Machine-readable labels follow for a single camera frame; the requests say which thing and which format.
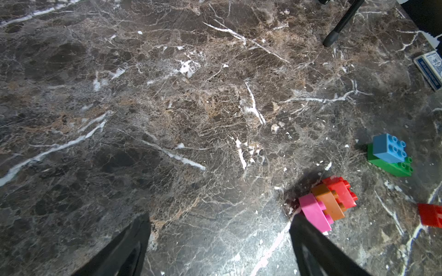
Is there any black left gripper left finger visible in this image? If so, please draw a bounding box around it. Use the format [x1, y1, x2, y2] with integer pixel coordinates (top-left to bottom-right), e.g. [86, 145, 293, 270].
[73, 213, 151, 276]

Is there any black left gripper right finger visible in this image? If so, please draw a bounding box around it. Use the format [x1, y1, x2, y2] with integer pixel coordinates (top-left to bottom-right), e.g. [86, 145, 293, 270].
[290, 215, 369, 276]

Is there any red lego brick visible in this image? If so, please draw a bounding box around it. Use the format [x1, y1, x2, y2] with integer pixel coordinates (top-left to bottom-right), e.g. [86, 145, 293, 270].
[418, 204, 442, 228]
[322, 175, 358, 209]

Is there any black music stand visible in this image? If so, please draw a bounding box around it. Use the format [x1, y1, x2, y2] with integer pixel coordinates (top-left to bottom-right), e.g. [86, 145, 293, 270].
[323, 0, 365, 47]

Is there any blue lego brick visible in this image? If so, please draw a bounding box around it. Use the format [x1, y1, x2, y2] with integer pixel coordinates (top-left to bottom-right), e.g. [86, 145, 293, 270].
[372, 133, 407, 163]

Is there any green lego brick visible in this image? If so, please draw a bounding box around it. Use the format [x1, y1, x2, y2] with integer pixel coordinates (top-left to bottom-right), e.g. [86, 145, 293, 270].
[367, 143, 414, 177]

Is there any orange lego brick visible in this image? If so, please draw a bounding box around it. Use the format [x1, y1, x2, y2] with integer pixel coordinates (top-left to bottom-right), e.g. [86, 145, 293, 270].
[311, 184, 346, 221]

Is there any pink lego brick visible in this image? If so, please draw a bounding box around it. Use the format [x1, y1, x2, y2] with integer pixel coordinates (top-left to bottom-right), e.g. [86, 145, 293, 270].
[299, 193, 334, 233]

